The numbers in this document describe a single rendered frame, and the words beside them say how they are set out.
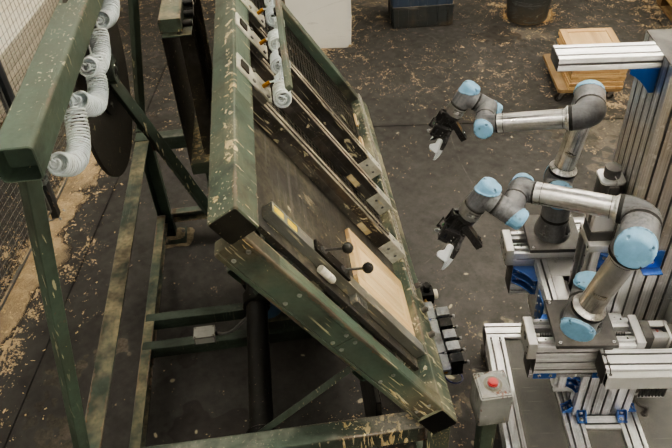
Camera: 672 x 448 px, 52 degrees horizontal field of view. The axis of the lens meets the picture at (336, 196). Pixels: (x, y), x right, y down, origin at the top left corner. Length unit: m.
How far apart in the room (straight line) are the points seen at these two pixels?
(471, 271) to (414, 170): 1.06
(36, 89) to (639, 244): 1.72
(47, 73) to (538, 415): 2.57
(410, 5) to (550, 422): 4.47
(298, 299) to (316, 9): 4.69
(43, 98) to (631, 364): 2.16
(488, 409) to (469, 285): 1.66
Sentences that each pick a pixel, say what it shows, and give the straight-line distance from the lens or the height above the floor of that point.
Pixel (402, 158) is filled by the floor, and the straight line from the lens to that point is 5.17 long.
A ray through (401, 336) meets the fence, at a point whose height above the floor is 1.03.
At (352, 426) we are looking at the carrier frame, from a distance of 2.71.
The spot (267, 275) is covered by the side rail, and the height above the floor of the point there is 1.68.
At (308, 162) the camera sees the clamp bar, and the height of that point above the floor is 1.49.
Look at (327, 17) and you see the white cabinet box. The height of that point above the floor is 0.31.
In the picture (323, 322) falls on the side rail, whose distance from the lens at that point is 2.15.
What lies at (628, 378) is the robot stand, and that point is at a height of 0.95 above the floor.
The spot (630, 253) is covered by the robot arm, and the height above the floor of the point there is 1.61.
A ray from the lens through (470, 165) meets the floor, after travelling 5.13.
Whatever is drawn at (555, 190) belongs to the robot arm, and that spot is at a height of 1.63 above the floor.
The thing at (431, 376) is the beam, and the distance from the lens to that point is 2.70.
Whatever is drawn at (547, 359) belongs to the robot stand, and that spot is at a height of 0.90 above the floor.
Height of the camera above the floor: 3.09
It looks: 40 degrees down
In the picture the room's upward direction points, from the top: 4 degrees counter-clockwise
